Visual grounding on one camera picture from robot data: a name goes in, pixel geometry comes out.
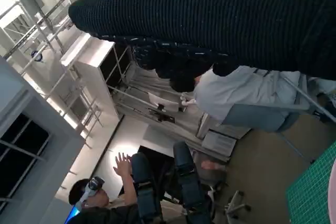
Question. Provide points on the green cutting mat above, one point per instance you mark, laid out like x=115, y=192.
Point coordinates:
x=309, y=190

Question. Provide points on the dark window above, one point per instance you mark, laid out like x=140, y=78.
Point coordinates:
x=23, y=150

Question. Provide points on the black office chair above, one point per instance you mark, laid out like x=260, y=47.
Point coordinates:
x=170, y=182

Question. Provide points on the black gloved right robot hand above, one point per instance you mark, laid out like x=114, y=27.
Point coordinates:
x=210, y=11

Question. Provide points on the person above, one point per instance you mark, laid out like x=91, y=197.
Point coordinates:
x=128, y=192
x=236, y=90

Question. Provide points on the white shelf unit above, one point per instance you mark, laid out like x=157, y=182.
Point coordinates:
x=86, y=58

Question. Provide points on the white metal truss frame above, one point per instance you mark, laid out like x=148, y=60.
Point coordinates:
x=21, y=41

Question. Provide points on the pink bowl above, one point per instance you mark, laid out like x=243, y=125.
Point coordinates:
x=333, y=195

